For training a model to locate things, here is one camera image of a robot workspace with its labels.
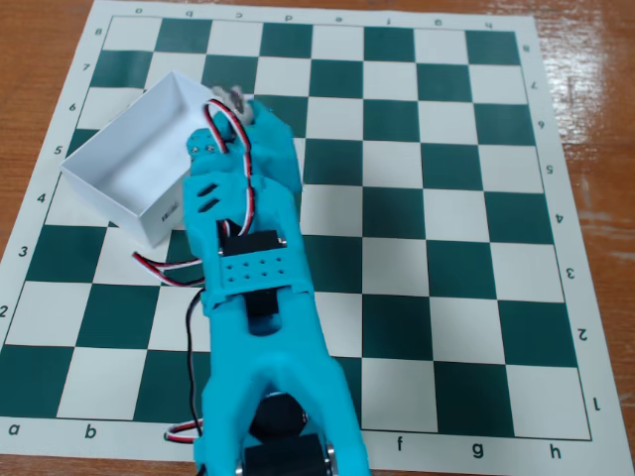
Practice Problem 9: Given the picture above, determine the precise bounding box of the red white black gripper cable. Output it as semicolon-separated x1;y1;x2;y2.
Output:
202;98;260;237

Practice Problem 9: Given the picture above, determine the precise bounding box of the thin black wire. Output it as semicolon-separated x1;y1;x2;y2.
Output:
186;290;207;432

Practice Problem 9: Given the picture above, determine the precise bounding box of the cyan gripper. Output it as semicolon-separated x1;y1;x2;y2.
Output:
186;100;303;195

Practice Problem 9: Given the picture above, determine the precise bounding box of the white cardboard box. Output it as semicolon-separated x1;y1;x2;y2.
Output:
59;69;222;248

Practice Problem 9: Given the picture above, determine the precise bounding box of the small white toy horse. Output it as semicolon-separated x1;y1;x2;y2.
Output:
211;84;259;124

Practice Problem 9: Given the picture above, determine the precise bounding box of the red white black servo cable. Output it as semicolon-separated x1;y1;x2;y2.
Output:
165;418;205;446
132;251;207;289

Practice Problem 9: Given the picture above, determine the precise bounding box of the green and white chessboard mat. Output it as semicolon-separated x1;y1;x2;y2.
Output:
0;0;611;476

